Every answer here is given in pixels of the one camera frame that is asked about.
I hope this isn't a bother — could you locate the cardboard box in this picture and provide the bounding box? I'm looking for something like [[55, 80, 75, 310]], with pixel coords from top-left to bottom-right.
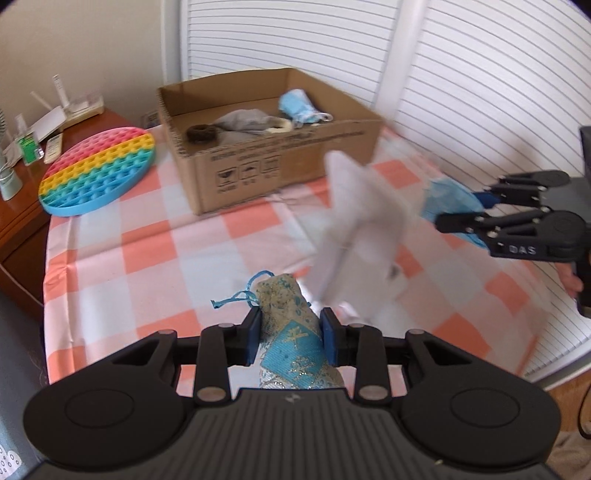
[[157, 68, 384, 215]]

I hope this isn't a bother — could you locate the beige linen sachet bag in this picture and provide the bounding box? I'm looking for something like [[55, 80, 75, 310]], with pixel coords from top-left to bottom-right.
[[212, 109, 281, 143]]

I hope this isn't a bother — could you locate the person's right hand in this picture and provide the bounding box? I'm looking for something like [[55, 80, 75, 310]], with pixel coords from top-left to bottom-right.
[[555, 263, 584, 298]]

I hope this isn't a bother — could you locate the white phone stand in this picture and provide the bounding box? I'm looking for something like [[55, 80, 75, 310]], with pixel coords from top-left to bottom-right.
[[305, 151, 412, 320]]

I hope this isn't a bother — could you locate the rainbow pop-it toy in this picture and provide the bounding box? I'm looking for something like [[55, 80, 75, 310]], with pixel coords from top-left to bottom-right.
[[38, 127, 155, 217]]

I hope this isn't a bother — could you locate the checkered pink tablecloth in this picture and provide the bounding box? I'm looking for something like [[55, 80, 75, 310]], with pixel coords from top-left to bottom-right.
[[44, 128, 551, 381]]

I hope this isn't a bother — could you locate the green desk fan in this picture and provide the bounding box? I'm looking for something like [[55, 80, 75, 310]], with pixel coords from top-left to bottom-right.
[[0, 136, 23, 201]]

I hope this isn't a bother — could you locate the white wifi router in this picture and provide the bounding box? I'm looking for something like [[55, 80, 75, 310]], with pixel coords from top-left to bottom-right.
[[15, 74, 104, 142]]

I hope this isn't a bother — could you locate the blue face mask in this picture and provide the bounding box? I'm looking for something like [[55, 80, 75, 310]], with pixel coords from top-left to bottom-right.
[[279, 89, 334, 128], [421, 177, 485, 224]]

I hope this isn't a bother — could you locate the wooden nightstand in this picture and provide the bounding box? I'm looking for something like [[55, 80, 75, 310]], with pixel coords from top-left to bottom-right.
[[0, 108, 136, 324]]

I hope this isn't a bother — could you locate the white remote control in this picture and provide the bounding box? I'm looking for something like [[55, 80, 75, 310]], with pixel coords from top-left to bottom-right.
[[43, 133, 63, 165]]

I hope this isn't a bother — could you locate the brown braided ring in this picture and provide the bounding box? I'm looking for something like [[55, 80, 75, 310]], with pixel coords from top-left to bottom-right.
[[185, 124, 222, 146]]

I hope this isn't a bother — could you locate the green small bottle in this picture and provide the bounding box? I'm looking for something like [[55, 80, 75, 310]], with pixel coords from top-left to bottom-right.
[[17, 131, 43, 165]]

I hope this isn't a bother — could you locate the blue embroidered sachet pouch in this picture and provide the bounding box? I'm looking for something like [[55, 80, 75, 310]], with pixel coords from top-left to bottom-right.
[[211, 270, 344, 390]]

